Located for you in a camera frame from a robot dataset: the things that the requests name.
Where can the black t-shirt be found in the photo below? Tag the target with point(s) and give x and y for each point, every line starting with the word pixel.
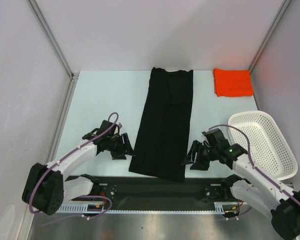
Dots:
pixel 163 135

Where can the white slotted cable duct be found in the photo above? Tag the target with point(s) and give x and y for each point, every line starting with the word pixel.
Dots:
pixel 89 208

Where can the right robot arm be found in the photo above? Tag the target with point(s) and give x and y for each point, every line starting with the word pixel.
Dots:
pixel 275 200

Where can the aluminium corner post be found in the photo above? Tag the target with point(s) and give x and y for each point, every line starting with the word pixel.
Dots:
pixel 270 32
pixel 43 23

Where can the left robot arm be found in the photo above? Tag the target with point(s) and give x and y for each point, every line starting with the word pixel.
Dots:
pixel 47 186

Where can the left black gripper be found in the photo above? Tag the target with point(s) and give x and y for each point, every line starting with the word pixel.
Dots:
pixel 125 147

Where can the left aluminium corner post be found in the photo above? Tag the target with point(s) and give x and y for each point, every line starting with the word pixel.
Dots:
pixel 43 23

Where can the white perforated plastic basket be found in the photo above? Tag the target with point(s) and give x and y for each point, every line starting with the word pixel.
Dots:
pixel 269 148

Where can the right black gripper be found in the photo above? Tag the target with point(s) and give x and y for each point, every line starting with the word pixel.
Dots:
pixel 198 155

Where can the folded orange t-shirt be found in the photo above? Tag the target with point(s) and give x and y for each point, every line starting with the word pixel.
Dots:
pixel 232 83

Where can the right aluminium corner post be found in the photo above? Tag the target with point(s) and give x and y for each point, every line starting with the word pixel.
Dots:
pixel 270 32

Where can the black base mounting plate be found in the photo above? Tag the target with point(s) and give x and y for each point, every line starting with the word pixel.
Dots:
pixel 146 190

